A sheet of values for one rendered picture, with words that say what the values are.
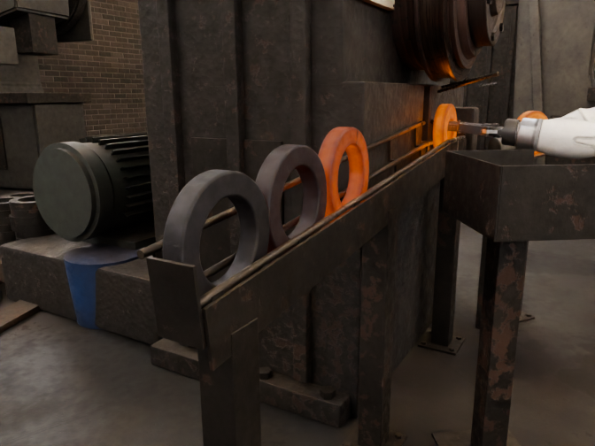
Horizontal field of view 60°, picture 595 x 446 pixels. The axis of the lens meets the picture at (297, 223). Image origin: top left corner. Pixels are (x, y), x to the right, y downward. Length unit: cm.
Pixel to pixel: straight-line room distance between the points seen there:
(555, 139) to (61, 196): 167
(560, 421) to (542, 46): 322
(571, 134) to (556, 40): 282
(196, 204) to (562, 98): 385
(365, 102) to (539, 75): 319
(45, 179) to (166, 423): 110
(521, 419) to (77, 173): 163
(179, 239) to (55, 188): 156
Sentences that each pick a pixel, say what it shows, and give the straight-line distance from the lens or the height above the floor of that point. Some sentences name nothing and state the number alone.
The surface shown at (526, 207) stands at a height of 65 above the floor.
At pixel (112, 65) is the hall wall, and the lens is 857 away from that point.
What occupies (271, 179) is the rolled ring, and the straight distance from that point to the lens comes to 76.
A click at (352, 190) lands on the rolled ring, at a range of 104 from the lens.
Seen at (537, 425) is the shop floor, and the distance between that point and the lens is 158.
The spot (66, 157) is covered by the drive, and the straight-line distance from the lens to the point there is 207.
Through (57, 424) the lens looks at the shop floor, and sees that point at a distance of 160.
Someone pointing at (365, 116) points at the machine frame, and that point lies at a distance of 123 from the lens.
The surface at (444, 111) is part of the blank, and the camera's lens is 161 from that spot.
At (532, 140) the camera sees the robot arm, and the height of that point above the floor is 72.
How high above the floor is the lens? 84
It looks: 14 degrees down
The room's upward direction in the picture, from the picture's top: straight up
